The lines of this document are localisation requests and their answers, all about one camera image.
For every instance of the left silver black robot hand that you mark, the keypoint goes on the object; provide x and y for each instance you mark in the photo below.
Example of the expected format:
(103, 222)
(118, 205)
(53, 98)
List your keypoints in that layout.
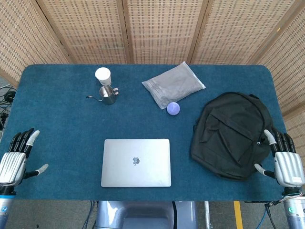
(12, 164)

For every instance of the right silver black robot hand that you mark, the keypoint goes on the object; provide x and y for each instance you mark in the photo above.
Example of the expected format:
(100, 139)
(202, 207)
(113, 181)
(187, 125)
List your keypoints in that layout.
(288, 167)

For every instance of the silver laptop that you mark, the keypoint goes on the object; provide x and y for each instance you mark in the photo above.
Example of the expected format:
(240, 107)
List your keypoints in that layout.
(135, 164)

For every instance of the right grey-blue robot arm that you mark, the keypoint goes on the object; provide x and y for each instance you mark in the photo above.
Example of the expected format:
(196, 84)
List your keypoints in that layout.
(295, 212)

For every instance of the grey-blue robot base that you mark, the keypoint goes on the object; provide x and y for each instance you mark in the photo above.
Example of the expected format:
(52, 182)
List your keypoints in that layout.
(145, 214)

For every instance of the black backpack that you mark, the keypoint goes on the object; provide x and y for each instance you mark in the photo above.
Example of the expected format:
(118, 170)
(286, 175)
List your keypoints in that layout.
(228, 133)

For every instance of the white table leg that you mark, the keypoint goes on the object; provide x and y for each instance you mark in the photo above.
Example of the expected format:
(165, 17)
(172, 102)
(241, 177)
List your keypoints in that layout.
(207, 214)

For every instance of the steel gooseneck pitcher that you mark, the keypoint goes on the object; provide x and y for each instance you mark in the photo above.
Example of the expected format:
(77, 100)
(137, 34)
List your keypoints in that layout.
(108, 96)

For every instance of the white paper cup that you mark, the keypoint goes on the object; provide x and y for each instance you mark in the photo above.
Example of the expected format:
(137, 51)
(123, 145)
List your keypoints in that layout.
(103, 75)

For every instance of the purple ball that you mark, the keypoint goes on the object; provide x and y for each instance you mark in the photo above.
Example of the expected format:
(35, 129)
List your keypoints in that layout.
(173, 108)

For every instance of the grey plastic bag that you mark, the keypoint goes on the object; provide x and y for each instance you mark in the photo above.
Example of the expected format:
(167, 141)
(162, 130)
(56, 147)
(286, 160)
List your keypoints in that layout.
(172, 86)

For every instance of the woven bamboo folding screen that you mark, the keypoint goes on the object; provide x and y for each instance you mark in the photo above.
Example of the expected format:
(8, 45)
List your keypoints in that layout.
(162, 31)

